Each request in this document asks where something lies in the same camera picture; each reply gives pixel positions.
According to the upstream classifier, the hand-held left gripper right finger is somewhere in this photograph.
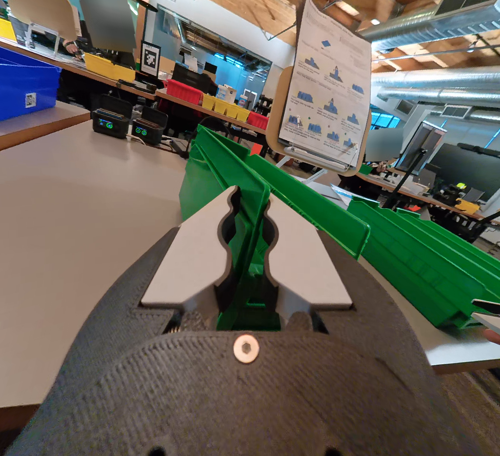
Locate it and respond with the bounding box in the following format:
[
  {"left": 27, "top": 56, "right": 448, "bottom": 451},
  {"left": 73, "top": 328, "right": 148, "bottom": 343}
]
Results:
[{"left": 262, "top": 193, "right": 354, "bottom": 315}]

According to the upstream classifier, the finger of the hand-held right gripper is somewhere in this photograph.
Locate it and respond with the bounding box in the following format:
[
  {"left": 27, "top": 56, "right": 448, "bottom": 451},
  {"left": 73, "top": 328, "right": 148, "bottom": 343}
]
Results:
[{"left": 471, "top": 299, "right": 500, "bottom": 332}]

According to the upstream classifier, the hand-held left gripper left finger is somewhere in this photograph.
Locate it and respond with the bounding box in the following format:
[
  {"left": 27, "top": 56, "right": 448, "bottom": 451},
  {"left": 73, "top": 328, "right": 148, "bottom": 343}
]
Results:
[{"left": 140, "top": 185, "right": 242, "bottom": 314}]

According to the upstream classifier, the grey desk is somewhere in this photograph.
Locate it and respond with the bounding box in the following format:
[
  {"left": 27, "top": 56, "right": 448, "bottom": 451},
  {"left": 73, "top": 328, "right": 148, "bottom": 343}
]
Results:
[
  {"left": 0, "top": 101, "right": 91, "bottom": 151},
  {"left": 0, "top": 119, "right": 500, "bottom": 410}
]

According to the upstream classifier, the black battery charging case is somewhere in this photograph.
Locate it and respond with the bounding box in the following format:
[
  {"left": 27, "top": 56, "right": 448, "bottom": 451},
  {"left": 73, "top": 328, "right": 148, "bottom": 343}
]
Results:
[
  {"left": 91, "top": 94, "right": 133, "bottom": 139},
  {"left": 131, "top": 105, "right": 168, "bottom": 149}
]

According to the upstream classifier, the large black monitor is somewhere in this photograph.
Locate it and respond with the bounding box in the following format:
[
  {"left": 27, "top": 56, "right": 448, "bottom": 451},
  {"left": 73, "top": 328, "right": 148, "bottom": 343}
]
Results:
[{"left": 429, "top": 143, "right": 500, "bottom": 193}]

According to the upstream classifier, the instruction sheet with blue figures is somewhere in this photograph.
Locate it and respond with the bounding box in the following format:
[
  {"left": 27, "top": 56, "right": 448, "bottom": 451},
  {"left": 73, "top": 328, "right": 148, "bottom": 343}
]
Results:
[{"left": 278, "top": 0, "right": 372, "bottom": 164}]

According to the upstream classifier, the black white marker sign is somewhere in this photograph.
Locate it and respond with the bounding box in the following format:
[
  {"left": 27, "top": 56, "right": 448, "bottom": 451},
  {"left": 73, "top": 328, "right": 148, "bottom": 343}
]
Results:
[{"left": 140, "top": 41, "right": 162, "bottom": 76}]

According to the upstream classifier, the interior glass window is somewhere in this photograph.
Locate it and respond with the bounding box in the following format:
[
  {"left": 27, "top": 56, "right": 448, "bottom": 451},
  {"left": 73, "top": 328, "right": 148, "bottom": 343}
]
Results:
[{"left": 156, "top": 6, "right": 273, "bottom": 89}]

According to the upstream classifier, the blue plastic bin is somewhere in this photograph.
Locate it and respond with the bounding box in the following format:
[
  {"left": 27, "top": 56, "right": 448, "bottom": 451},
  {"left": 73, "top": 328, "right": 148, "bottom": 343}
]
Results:
[{"left": 0, "top": 47, "right": 62, "bottom": 122}]

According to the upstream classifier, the black floor lamp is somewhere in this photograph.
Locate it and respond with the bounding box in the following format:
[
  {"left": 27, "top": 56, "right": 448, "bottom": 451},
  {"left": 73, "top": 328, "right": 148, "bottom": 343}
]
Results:
[{"left": 136, "top": 0, "right": 158, "bottom": 44}]

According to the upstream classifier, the beige stand with black sheet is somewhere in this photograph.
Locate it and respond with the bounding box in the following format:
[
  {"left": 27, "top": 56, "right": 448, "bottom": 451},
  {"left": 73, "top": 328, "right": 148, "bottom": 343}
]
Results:
[{"left": 0, "top": 0, "right": 79, "bottom": 54}]

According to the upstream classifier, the round silver ventilation duct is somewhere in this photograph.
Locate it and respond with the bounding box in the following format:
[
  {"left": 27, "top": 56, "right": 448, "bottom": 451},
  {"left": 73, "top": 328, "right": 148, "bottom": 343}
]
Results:
[
  {"left": 376, "top": 87, "right": 500, "bottom": 122},
  {"left": 370, "top": 65, "right": 500, "bottom": 91}
]

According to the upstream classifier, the silver duct with vent grille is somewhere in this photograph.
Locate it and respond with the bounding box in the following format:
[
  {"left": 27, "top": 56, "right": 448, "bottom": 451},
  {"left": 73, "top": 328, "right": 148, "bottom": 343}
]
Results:
[{"left": 359, "top": 0, "right": 500, "bottom": 53}]

